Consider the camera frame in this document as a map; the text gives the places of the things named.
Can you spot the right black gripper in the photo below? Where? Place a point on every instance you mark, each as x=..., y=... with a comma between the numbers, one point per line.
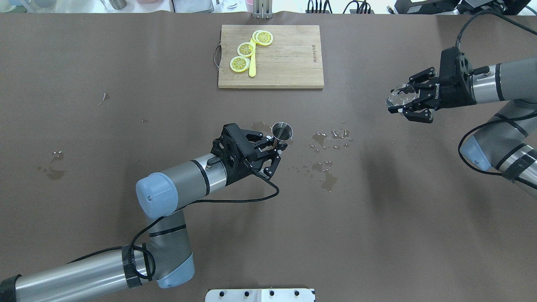
x=455, y=93

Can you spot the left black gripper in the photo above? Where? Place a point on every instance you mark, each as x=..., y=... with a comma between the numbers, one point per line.
x=240, y=168

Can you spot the clear plastic cup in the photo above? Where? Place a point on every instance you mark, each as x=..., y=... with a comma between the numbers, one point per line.
x=402, y=94

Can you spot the steel double jigger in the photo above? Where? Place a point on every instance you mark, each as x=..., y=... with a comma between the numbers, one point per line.
x=282, y=131

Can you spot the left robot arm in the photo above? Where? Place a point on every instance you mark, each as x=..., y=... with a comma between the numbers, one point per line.
x=54, y=194

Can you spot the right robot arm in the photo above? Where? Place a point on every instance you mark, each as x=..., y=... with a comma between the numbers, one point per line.
x=496, y=147

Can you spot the small steel cup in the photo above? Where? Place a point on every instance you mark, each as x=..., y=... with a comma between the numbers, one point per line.
x=118, y=4

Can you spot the yellow plastic knife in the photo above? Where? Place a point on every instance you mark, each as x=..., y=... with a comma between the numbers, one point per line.
x=252, y=68

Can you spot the lemon slice bottom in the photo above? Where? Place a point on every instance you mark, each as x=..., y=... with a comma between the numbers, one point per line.
x=239, y=64

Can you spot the lemon slice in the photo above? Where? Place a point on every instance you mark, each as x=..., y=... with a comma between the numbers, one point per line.
x=246, y=49
x=263, y=37
x=239, y=64

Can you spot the wooden cutting board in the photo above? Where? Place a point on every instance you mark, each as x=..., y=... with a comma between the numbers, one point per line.
x=293, y=60

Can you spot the lemon slice middle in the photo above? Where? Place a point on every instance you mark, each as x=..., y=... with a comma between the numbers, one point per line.
x=246, y=49

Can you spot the lemon slice top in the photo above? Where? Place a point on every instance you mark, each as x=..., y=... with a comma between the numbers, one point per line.
x=263, y=37

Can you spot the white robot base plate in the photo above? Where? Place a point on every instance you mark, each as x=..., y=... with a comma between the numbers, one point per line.
x=261, y=295

